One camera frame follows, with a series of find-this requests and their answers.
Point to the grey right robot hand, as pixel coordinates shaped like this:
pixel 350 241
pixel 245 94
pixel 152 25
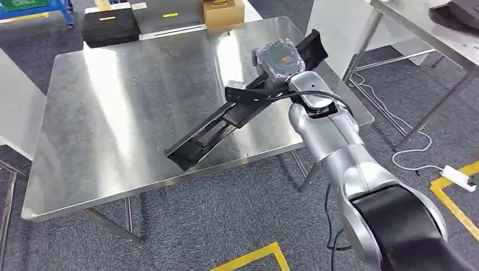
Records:
pixel 278 60

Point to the long black plastic panel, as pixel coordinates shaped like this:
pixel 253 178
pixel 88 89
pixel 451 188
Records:
pixel 202 144

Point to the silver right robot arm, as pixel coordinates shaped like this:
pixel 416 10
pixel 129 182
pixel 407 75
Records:
pixel 336 131

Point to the white table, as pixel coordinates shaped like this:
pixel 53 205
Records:
pixel 254 15

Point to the brown cardboard box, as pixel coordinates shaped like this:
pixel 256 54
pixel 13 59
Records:
pixel 224 15

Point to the grey case with yellow label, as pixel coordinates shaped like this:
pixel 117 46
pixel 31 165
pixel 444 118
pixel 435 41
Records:
pixel 168 24

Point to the stainless steel table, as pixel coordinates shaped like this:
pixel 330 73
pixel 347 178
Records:
pixel 131 112
pixel 411 15

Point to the black case with yellow label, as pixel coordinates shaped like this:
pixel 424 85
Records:
pixel 108 31

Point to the black item on steel table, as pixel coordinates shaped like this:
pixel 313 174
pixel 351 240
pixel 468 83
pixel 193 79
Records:
pixel 460 13

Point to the white power strip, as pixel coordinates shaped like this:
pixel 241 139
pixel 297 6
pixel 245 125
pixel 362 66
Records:
pixel 456 177

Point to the blue cart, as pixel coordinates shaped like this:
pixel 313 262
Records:
pixel 56 7

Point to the green crate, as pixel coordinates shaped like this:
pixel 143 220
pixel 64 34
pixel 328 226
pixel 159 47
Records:
pixel 22 3

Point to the pale table with metal legs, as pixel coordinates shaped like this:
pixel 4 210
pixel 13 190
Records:
pixel 18 104

